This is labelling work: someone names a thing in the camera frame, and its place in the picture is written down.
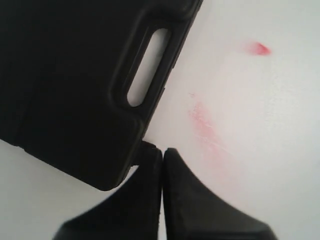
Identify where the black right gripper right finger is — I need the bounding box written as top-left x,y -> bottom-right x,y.
162,148 -> 277,240

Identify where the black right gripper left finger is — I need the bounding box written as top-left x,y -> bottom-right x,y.
53,147 -> 163,240

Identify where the black plastic tool case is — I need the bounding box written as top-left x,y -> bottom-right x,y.
0,0 -> 202,191

